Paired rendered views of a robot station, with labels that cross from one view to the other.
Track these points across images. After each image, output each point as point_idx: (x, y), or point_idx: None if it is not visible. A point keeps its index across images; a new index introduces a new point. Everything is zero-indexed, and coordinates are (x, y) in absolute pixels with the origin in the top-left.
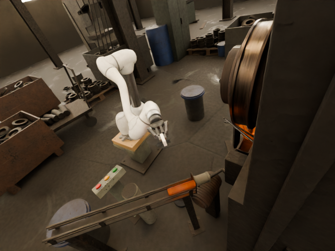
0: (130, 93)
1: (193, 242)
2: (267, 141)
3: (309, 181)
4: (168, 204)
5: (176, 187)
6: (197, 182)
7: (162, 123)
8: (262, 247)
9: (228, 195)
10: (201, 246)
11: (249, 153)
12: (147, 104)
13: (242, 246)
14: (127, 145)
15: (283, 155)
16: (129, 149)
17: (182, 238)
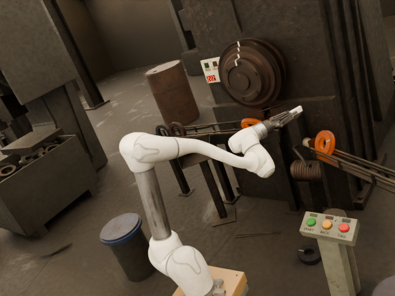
0: (163, 204)
1: (360, 235)
2: (327, 36)
3: (338, 37)
4: (321, 269)
5: (328, 132)
6: None
7: None
8: (351, 118)
9: (331, 99)
10: (360, 228)
11: None
12: (241, 132)
13: None
14: (237, 282)
15: (330, 39)
16: (241, 290)
17: (360, 245)
